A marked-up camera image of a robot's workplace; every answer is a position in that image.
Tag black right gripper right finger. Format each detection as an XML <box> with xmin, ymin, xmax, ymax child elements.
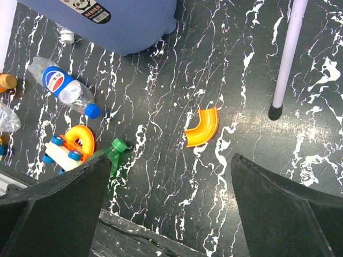
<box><xmin>230</xmin><ymin>154</ymin><xmax>342</xmax><ymax>256</ymax></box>

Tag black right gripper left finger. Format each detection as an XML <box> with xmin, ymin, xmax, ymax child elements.
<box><xmin>1</xmin><ymin>154</ymin><xmax>111</xmax><ymax>256</ymax></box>

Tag green plastic bottle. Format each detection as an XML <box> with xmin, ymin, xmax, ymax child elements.
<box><xmin>87</xmin><ymin>138</ymin><xmax>127</xmax><ymax>179</ymax></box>

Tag clear plastic bottle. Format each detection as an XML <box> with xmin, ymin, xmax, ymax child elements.
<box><xmin>0</xmin><ymin>102</ymin><xmax>21</xmax><ymax>133</ymax></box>

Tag Pepsi plastic bottle blue cap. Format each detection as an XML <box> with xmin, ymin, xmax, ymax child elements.
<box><xmin>27</xmin><ymin>56</ymin><xmax>101</xmax><ymax>119</ymax></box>

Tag orange juice bottle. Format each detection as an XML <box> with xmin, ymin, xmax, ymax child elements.
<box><xmin>0</xmin><ymin>73</ymin><xmax>17</xmax><ymax>93</ymax></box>

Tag clear bottle white cap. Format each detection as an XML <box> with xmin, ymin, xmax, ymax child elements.
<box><xmin>56</xmin><ymin>24</ymin><xmax>75</xmax><ymax>44</ymax></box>

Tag blue plastic bin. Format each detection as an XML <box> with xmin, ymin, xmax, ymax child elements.
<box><xmin>21</xmin><ymin>0</ymin><xmax>177</xmax><ymax>56</ymax></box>

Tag toy cart blue wheels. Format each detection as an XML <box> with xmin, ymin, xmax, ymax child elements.
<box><xmin>42</xmin><ymin>135</ymin><xmax>82</xmax><ymax>175</ymax></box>

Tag blue yellow toy block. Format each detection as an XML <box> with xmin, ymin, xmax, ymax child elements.
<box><xmin>0</xmin><ymin>138</ymin><xmax>6</xmax><ymax>160</ymax></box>

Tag orange curved track piece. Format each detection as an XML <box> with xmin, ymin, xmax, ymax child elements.
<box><xmin>185</xmin><ymin>107</ymin><xmax>219</xmax><ymax>148</ymax></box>

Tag lilac music stand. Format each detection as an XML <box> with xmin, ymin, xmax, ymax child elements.
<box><xmin>268</xmin><ymin>0</ymin><xmax>308</xmax><ymax>120</ymax></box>

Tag orange ring toy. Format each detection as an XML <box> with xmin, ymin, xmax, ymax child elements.
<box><xmin>61</xmin><ymin>125</ymin><xmax>95</xmax><ymax>163</ymax></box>

